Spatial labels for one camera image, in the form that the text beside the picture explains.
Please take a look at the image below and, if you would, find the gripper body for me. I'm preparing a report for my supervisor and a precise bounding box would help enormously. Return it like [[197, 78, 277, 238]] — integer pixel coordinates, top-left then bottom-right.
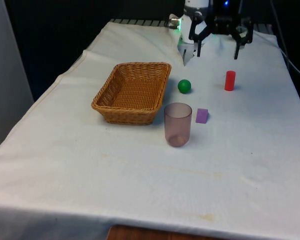
[[209, 0, 241, 35]]

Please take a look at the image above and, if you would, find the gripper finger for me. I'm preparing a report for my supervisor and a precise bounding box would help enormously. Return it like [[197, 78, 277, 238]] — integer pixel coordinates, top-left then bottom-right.
[[189, 11, 214, 58], [230, 16, 255, 61]]

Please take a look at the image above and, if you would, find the red cylinder block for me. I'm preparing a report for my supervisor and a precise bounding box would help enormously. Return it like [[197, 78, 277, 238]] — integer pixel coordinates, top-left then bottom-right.
[[224, 70, 236, 92]]

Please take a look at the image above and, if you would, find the purple triangular block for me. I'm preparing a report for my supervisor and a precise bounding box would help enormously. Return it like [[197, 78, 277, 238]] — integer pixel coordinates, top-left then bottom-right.
[[195, 108, 210, 125]]

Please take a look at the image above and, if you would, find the wicker basket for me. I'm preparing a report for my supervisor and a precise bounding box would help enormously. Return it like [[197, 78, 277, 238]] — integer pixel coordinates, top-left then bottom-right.
[[90, 62, 172, 126]]

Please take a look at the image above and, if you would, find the green ball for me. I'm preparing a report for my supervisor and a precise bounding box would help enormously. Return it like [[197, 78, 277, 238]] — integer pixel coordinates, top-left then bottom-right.
[[177, 79, 192, 95]]

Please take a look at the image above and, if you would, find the see-through pink cup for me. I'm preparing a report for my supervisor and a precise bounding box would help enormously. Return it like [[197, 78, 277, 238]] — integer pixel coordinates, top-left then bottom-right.
[[163, 102, 193, 148]]

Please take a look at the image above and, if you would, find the grey cable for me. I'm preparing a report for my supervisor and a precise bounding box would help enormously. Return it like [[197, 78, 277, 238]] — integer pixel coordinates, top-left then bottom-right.
[[269, 0, 300, 80]]

